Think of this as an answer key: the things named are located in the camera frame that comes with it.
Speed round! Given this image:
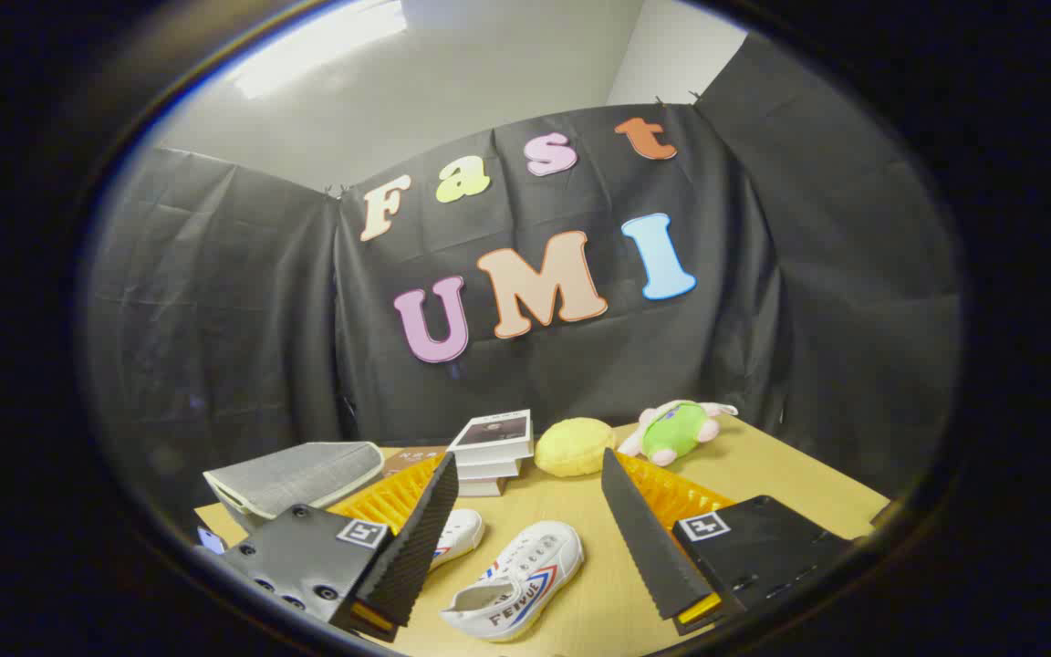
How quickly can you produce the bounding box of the pink and green plush toy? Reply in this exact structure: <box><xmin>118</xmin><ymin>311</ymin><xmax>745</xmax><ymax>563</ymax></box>
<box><xmin>617</xmin><ymin>399</ymin><xmax>739</xmax><ymax>467</ymax></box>

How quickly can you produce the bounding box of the white canvas shoe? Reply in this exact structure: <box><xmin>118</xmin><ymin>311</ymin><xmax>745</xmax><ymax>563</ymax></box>
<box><xmin>430</xmin><ymin>508</ymin><xmax>485</xmax><ymax>572</ymax></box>
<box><xmin>440</xmin><ymin>521</ymin><xmax>585</xmax><ymax>642</ymax></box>

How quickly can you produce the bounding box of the black backdrop cloth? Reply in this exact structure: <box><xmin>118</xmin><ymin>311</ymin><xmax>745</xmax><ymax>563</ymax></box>
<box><xmin>83</xmin><ymin>32</ymin><xmax>964</xmax><ymax>512</ymax></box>

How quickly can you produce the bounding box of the yellow plush toy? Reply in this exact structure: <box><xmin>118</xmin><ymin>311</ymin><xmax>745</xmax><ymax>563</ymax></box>
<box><xmin>535</xmin><ymin>417</ymin><xmax>618</xmax><ymax>478</ymax></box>

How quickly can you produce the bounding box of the brown book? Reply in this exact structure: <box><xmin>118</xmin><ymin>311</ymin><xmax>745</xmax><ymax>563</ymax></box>
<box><xmin>382</xmin><ymin>444</ymin><xmax>447</xmax><ymax>477</ymax></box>

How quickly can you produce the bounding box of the grey fabric storage box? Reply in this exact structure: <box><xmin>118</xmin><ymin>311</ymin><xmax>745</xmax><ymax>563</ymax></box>
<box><xmin>203</xmin><ymin>442</ymin><xmax>386</xmax><ymax>530</ymax></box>

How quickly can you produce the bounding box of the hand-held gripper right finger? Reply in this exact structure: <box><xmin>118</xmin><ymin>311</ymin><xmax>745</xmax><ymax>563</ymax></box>
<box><xmin>600</xmin><ymin>447</ymin><xmax>858</xmax><ymax>637</ymax></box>

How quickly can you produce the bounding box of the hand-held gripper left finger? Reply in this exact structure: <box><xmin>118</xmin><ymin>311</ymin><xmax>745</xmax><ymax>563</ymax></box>
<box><xmin>200</xmin><ymin>452</ymin><xmax>460</xmax><ymax>642</ymax></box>

